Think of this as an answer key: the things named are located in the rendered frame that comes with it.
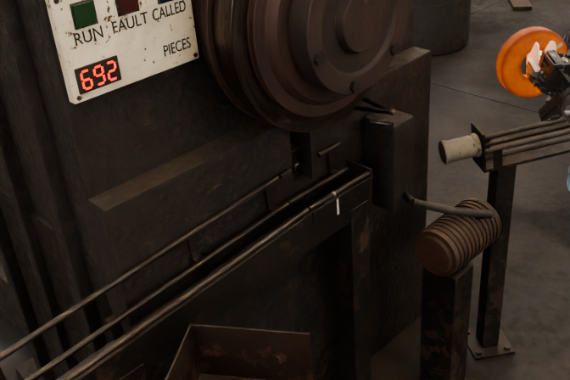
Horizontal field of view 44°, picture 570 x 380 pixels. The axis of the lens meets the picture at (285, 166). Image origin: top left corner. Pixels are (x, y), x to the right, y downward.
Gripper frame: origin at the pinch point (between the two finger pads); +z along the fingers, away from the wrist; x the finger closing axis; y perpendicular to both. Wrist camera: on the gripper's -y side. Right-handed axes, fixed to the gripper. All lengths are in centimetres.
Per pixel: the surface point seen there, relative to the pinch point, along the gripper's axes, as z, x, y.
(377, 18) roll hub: -12.5, 40.6, 21.8
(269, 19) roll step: -17, 61, 27
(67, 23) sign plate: -20, 93, 32
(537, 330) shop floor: -15, -16, -92
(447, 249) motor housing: -20.6, 21.4, -38.5
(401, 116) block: -0.2, 29.0, -13.2
